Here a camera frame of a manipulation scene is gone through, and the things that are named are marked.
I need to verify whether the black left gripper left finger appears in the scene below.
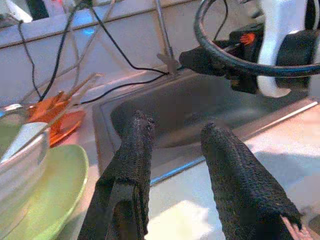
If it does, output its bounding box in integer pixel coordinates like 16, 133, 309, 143
77, 109, 156, 240

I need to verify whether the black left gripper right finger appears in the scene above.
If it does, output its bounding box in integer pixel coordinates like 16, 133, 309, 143
199, 121, 304, 240

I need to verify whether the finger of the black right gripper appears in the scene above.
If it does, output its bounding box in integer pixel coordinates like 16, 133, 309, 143
179, 47, 232, 77

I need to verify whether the white bowl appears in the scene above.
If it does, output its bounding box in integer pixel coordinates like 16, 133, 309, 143
0, 103, 51, 208

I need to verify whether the silver faucet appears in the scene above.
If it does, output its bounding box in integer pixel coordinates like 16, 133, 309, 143
155, 0, 182, 76

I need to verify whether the stainless steel sink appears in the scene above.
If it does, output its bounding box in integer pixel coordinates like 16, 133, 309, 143
91, 68, 320, 187

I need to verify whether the orange plate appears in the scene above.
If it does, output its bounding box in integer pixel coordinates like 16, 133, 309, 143
48, 109, 86, 148

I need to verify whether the green plate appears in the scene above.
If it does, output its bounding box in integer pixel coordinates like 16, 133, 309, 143
0, 144, 90, 240

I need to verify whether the light wooden chopstick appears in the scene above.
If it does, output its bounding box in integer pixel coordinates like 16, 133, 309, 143
59, 71, 100, 101
44, 72, 106, 131

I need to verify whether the orange bowl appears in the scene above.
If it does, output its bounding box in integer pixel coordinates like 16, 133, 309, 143
26, 91, 76, 126

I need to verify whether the black charger box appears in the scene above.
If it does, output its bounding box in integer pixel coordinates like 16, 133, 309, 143
27, 0, 50, 21

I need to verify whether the white plastic object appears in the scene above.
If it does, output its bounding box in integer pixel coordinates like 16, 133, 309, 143
0, 0, 34, 24

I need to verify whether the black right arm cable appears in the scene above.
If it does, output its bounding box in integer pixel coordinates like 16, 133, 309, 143
194, 0, 320, 79

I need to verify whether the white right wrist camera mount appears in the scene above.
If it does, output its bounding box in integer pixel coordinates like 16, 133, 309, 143
256, 0, 312, 99

